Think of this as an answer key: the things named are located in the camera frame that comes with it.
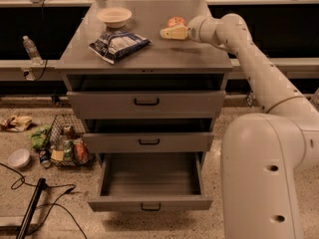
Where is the grey metal drawer cabinet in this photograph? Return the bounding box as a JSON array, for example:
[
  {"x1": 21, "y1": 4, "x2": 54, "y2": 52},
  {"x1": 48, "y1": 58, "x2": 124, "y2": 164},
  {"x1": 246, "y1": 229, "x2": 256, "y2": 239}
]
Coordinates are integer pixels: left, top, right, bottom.
[{"x1": 54, "y1": 0, "x2": 234, "y2": 161}]

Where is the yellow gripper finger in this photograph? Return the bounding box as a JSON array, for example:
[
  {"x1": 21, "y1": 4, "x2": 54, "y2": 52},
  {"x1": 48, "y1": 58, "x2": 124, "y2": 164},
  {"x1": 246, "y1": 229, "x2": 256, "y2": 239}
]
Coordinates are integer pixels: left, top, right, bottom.
[{"x1": 159, "y1": 24, "x2": 187, "y2": 40}]

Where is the red apple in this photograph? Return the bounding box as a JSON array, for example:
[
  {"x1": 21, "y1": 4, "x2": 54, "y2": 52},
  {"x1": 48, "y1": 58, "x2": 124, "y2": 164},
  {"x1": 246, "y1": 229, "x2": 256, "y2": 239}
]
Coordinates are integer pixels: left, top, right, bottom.
[{"x1": 166, "y1": 17, "x2": 186, "y2": 28}]

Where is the grey drawer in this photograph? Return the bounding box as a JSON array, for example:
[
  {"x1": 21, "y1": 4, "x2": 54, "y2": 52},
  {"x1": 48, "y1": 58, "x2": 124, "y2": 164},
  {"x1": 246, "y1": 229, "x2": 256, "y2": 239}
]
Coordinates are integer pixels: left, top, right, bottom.
[
  {"x1": 88, "y1": 152, "x2": 212, "y2": 212},
  {"x1": 67, "y1": 74, "x2": 225, "y2": 120},
  {"x1": 84, "y1": 119, "x2": 213, "y2": 153}
]

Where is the white bowl on floor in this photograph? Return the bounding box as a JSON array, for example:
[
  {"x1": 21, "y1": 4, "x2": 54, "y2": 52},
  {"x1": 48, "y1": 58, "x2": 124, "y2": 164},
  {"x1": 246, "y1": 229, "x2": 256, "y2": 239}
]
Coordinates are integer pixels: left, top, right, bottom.
[{"x1": 8, "y1": 148, "x2": 31, "y2": 168}]

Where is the blue white chip bag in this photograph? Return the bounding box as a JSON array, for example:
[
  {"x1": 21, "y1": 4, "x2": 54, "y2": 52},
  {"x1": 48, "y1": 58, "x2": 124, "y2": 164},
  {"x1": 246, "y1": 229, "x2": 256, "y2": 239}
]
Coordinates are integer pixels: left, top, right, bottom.
[{"x1": 89, "y1": 31, "x2": 152, "y2": 65}]

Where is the crumpled brown snack bag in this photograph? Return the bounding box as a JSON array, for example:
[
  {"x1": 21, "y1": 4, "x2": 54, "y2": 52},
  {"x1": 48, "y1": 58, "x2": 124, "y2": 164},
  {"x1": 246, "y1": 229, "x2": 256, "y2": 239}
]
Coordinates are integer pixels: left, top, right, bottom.
[{"x1": 0, "y1": 116, "x2": 32, "y2": 132}]

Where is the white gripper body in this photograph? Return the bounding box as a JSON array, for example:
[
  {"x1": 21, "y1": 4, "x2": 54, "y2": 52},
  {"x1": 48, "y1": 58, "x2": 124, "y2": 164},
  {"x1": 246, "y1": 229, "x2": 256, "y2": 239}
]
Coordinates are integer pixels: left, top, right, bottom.
[{"x1": 187, "y1": 16, "x2": 219, "y2": 47}]

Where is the green snack bag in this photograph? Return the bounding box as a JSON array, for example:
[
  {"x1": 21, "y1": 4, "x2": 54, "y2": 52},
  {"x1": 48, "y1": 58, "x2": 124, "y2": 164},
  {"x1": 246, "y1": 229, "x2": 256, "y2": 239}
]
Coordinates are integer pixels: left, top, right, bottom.
[{"x1": 28, "y1": 124, "x2": 51, "y2": 150}]

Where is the green can in basket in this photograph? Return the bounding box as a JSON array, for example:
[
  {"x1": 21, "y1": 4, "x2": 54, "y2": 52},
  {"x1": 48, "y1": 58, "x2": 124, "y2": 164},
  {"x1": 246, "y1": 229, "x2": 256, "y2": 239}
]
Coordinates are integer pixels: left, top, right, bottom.
[{"x1": 63, "y1": 140, "x2": 73, "y2": 161}]

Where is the grey middle drawer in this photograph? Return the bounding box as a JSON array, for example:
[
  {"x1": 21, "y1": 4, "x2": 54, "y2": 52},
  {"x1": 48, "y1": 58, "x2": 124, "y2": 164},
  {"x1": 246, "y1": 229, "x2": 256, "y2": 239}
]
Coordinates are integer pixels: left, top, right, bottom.
[{"x1": 84, "y1": 119, "x2": 213, "y2": 153}]

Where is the black cable on floor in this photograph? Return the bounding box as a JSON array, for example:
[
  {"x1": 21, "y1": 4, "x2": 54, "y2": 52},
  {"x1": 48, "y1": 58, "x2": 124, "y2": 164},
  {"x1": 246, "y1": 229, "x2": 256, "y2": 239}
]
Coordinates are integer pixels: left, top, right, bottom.
[{"x1": 0, "y1": 161, "x2": 88, "y2": 239}]

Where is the clear plastic water bottle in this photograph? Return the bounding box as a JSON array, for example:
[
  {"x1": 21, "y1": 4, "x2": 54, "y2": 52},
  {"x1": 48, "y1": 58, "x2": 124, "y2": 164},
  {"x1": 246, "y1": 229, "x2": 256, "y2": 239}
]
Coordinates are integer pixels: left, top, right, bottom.
[{"x1": 23, "y1": 36, "x2": 43, "y2": 66}]

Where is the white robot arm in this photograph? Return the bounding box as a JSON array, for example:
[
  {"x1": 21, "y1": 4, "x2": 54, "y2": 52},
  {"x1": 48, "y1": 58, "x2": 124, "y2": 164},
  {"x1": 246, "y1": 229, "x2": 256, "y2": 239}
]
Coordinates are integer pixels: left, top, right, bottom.
[{"x1": 160, "y1": 14, "x2": 319, "y2": 239}]

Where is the red soda can in basket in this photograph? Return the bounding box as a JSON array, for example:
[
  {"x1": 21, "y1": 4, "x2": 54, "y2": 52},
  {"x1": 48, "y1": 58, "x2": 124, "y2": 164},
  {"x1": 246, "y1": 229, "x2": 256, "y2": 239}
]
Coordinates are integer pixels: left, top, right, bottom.
[{"x1": 74, "y1": 140, "x2": 89, "y2": 164}]

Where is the wire mesh basket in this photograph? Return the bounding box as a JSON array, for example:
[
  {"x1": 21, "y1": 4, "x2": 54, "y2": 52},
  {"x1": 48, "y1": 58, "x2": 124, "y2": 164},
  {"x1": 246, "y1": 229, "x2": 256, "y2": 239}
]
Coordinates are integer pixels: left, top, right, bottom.
[{"x1": 49, "y1": 115, "x2": 93, "y2": 166}]

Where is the white bowl on cabinet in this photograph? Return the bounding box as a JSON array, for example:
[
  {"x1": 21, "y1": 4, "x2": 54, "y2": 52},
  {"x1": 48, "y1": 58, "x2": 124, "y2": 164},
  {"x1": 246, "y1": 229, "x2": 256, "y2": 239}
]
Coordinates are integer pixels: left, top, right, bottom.
[{"x1": 97, "y1": 7, "x2": 132, "y2": 29}]

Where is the grey top drawer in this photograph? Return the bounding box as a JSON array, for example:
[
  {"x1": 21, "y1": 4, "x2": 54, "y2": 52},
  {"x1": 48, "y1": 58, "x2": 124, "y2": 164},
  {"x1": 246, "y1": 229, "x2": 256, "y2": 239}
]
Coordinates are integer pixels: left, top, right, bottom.
[{"x1": 67, "y1": 74, "x2": 225, "y2": 120}]

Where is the black stand leg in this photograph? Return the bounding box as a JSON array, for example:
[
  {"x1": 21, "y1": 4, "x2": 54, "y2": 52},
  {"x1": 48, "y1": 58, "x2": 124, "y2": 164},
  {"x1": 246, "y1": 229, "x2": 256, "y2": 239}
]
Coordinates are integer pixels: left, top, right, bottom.
[{"x1": 16, "y1": 178, "x2": 46, "y2": 239}]

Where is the grey bottom drawer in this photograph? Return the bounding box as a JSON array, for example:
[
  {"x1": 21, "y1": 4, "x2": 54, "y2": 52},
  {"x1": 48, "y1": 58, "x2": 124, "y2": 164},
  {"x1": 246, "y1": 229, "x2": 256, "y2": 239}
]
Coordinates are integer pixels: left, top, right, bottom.
[{"x1": 88, "y1": 152, "x2": 212, "y2": 212}]

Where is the soda can on floor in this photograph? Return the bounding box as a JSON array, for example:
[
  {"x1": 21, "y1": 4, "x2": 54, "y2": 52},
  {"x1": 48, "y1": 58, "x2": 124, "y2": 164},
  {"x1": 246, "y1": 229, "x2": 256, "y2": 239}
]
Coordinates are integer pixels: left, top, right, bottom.
[{"x1": 39, "y1": 148, "x2": 51, "y2": 168}]

